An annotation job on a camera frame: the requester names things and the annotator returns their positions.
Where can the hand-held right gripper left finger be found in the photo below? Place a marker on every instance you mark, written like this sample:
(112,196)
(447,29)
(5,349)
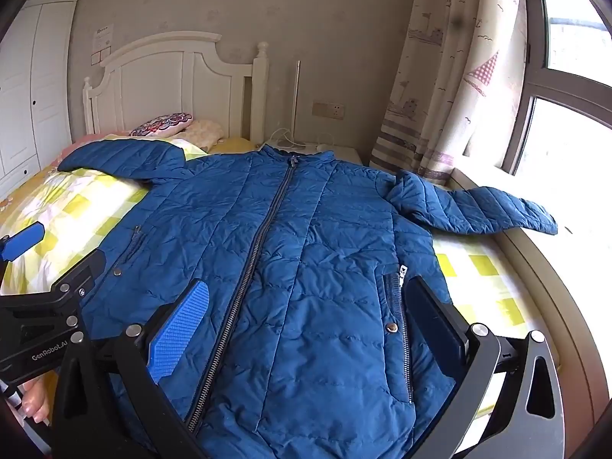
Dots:
(178,332)

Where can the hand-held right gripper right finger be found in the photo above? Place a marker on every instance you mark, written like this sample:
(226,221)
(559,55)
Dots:
(442,327)

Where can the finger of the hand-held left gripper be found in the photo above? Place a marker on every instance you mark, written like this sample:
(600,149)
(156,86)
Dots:
(24,241)
(81,272)

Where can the blue quilted jacket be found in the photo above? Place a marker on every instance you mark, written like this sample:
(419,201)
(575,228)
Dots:
(311,248)

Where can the person's left hand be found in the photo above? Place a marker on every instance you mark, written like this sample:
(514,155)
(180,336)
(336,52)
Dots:
(36,399)

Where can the yellow checked bed sheet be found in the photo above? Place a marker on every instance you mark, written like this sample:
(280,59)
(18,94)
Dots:
(71,201)

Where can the beige window sill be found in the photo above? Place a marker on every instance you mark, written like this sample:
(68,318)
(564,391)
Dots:
(540,277)

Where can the pink blanket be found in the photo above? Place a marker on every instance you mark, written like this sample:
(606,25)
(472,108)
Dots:
(91,139)

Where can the white wardrobe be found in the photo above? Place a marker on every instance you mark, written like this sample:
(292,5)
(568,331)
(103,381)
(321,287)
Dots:
(43,81)

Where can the floral patterned pillow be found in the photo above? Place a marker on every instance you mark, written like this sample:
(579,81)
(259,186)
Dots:
(162,123)

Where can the yellow pillow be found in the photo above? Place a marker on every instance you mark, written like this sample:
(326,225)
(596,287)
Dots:
(236,144)

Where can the white nightstand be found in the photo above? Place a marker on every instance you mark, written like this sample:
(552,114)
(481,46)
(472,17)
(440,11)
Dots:
(342,154)

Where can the white wooden headboard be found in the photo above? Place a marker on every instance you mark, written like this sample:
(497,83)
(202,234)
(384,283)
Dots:
(158,81)

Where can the printed curtain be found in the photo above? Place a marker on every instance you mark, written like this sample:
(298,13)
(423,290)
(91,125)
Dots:
(444,81)

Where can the thin metal pole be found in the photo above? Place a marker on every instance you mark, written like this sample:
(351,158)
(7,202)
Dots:
(297,100)

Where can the paper wall notice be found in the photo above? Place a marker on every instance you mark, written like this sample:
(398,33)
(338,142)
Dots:
(101,43)

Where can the beige wall socket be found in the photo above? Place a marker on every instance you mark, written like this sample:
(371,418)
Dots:
(329,109)

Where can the dark window frame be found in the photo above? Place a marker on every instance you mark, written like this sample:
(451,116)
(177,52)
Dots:
(535,57)

